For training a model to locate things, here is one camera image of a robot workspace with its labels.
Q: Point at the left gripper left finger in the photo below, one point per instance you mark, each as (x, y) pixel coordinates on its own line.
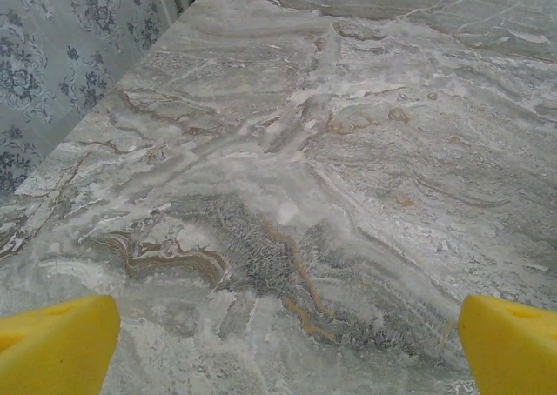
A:
(52, 351)

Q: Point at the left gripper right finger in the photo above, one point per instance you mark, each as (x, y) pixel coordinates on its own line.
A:
(513, 351)

